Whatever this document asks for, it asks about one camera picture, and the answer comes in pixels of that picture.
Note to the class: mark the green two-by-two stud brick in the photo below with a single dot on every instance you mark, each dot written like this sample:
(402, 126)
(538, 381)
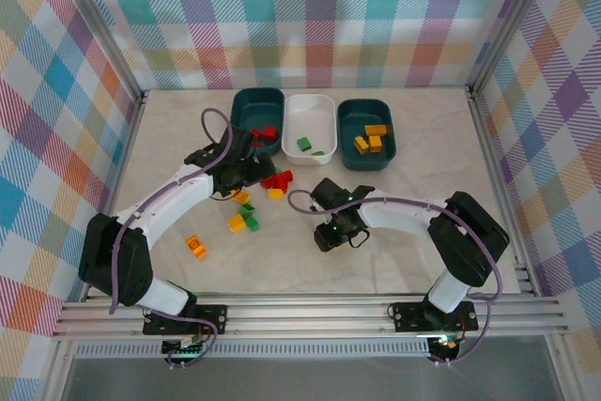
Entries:
(303, 144)

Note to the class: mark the small yellow lego brick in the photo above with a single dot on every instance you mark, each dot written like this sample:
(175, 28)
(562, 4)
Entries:
(375, 143)

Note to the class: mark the long yellow lego brick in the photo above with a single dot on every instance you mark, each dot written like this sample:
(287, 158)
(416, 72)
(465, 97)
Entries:
(377, 129)

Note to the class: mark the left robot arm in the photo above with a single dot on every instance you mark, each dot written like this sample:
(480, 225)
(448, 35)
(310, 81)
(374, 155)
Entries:
(164, 199)

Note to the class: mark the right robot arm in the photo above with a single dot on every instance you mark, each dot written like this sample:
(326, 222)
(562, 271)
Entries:
(404, 215)

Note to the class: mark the yellow brick with hollow underside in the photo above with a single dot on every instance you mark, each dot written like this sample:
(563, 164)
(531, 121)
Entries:
(242, 197)

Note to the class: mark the green lego brick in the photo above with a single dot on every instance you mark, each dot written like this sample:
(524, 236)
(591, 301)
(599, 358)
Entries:
(247, 211)
(252, 224)

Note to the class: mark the flat yellow lego brick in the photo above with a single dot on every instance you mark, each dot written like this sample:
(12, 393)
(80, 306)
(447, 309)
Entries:
(275, 193)

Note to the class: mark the yellow brick with four studs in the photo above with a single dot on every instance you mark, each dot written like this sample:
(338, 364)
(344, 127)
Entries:
(236, 223)

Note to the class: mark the large red lego brick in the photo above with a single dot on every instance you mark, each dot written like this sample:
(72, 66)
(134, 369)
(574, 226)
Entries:
(286, 176)

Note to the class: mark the teal plastic container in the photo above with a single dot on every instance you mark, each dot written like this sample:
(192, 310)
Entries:
(258, 107)
(366, 112)

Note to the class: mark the white plastic container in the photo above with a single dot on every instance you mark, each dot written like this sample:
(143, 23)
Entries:
(310, 114)

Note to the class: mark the small circuit board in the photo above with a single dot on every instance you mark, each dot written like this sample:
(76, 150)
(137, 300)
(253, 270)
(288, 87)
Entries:
(185, 347)
(446, 347)

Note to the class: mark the long aluminium mounting rail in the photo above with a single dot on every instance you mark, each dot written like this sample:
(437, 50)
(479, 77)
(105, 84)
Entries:
(300, 316)

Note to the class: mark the aluminium side rail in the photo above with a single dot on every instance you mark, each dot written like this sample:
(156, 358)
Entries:
(497, 185)
(126, 157)

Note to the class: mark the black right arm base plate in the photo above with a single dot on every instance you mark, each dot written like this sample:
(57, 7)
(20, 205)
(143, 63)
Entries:
(408, 316)

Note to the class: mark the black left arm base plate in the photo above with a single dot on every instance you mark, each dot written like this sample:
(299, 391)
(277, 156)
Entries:
(206, 319)

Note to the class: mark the aluminium frame post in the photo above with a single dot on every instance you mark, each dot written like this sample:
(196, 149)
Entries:
(94, 20)
(512, 11)

